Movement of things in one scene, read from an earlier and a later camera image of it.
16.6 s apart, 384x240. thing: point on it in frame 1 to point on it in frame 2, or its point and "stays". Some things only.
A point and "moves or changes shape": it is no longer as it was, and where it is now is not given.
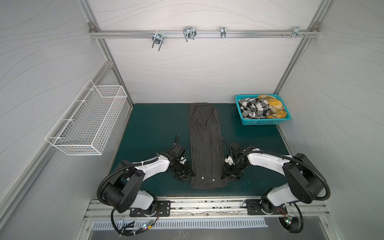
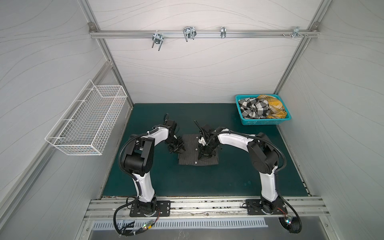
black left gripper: x=187 y=172 to x=180 y=145
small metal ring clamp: x=223 y=32 stays
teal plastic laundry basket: x=251 y=121 stays
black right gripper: x=231 y=167 to x=206 y=147
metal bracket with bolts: x=296 y=32 stays
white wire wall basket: x=86 y=127 stays
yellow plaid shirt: x=276 y=108 stays
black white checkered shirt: x=254 y=108 stays
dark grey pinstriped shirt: x=207 y=154 moves or changes shape
